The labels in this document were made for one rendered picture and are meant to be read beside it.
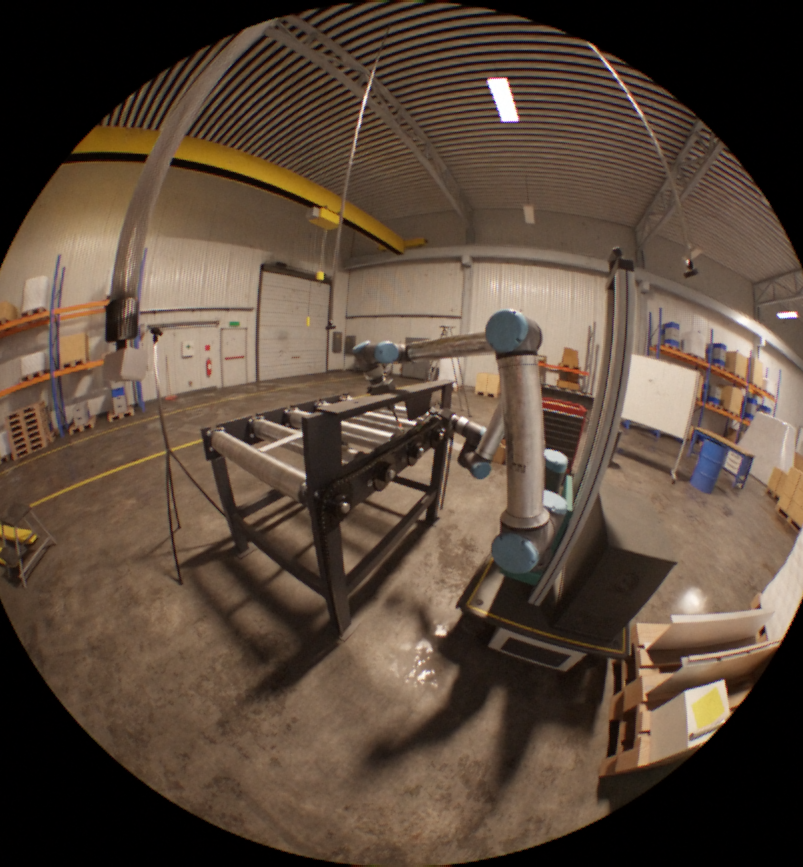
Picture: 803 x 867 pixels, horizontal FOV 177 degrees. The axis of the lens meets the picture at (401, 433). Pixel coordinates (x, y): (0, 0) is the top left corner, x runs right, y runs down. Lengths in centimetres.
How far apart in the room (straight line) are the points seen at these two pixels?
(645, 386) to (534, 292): 732
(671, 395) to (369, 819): 575
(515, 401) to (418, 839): 163
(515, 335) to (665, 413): 486
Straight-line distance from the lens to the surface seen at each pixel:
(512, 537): 74
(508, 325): 67
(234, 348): 1053
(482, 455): 116
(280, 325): 1167
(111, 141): 773
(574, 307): 1154
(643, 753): 147
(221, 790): 153
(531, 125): 918
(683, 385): 541
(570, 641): 136
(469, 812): 143
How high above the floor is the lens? 135
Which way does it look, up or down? 19 degrees down
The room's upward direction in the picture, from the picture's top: 4 degrees clockwise
